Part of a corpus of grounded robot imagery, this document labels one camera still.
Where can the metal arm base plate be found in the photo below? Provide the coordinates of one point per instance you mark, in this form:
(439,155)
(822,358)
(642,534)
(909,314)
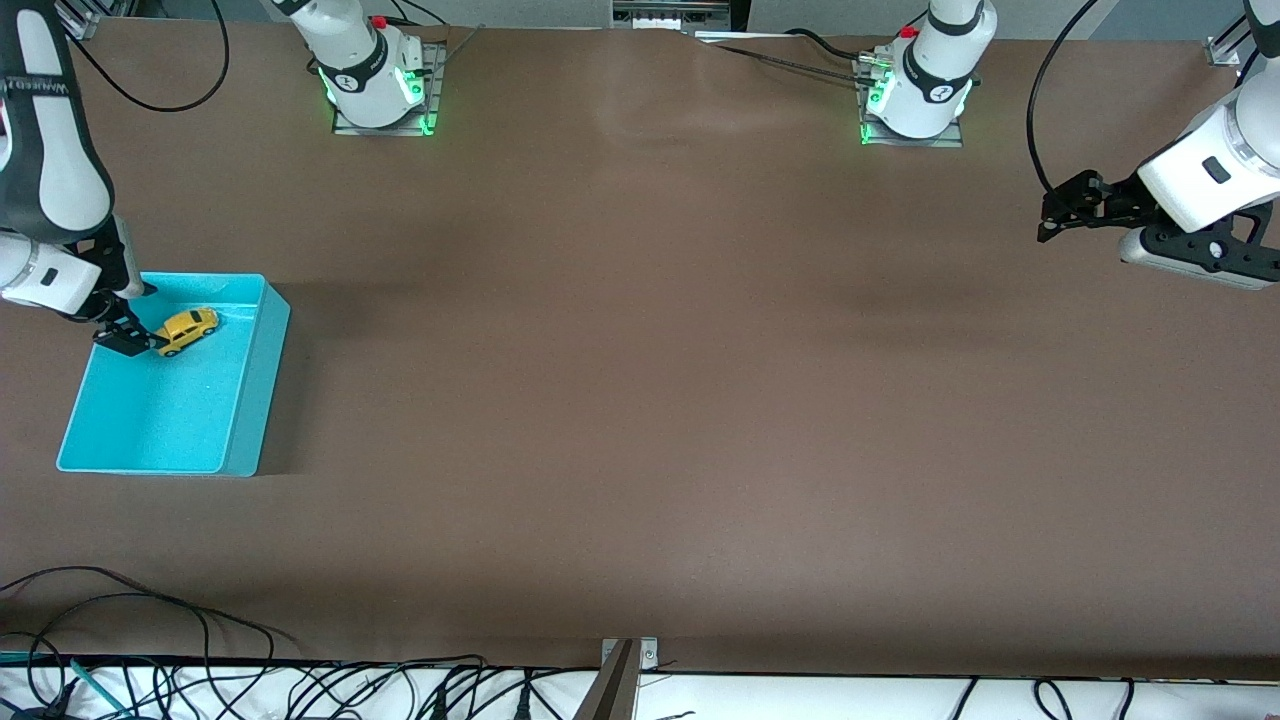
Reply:
(915,142)
(385,131)

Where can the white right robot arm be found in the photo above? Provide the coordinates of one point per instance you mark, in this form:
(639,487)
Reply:
(50,170)

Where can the grey metal camera post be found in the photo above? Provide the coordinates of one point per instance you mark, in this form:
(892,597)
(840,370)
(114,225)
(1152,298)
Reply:
(610,695)

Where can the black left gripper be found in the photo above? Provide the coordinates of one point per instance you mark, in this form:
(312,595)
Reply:
(1118,199)

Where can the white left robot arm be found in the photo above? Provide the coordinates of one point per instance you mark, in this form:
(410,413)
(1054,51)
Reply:
(1200,180)

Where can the aluminium profile piece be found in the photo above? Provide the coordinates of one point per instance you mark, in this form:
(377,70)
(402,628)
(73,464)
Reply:
(85,15)
(1222,50)

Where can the aluminium frame with sockets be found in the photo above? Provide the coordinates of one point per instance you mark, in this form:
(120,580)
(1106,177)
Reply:
(670,12)

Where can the yellow toy beetle car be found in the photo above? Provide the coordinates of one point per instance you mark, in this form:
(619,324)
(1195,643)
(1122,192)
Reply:
(190,325)

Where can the small metal mounting plate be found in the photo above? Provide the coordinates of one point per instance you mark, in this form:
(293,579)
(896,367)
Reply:
(650,655)

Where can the turquoise plastic bin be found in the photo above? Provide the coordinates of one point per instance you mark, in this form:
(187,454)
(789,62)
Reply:
(150,420)

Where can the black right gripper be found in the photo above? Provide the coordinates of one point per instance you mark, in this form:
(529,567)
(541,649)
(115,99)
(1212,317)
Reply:
(113,326)

